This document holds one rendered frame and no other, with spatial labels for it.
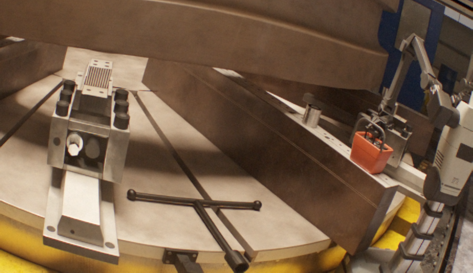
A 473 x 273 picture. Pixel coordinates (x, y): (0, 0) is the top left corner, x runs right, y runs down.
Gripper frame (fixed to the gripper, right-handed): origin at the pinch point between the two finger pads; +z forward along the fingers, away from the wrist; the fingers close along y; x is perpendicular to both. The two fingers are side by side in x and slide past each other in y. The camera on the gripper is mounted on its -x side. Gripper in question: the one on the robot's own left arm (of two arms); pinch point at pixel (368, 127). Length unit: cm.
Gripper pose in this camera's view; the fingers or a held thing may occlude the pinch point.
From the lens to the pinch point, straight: 222.2
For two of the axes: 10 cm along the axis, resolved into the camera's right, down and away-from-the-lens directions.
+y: -5.7, -4.3, 7.0
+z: -8.1, 1.8, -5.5
